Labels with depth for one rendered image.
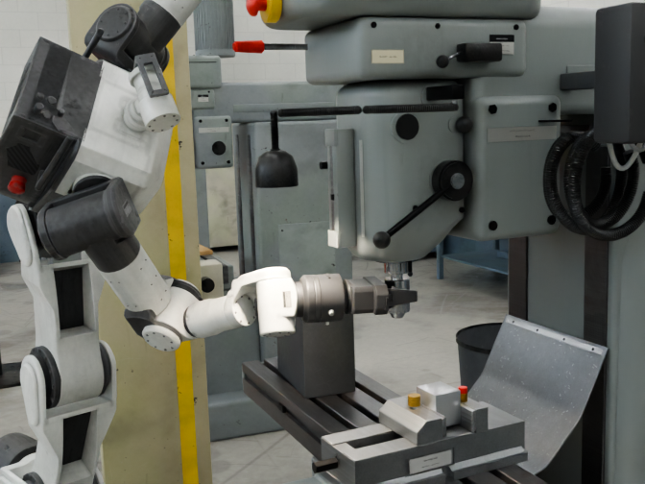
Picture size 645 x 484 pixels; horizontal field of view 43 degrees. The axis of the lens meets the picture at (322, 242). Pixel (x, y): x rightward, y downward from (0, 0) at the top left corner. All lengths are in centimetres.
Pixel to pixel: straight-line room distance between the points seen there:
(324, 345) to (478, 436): 48
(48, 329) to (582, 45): 125
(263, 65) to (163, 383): 810
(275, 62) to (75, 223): 968
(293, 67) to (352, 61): 979
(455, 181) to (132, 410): 210
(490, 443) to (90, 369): 92
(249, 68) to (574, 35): 947
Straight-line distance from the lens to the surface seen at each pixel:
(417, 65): 140
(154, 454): 335
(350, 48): 138
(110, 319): 316
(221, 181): 990
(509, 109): 150
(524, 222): 154
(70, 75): 162
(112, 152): 156
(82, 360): 193
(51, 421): 196
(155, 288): 160
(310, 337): 180
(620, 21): 136
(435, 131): 144
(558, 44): 159
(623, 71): 135
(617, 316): 165
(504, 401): 180
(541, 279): 179
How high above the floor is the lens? 157
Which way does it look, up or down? 9 degrees down
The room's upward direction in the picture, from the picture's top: 2 degrees counter-clockwise
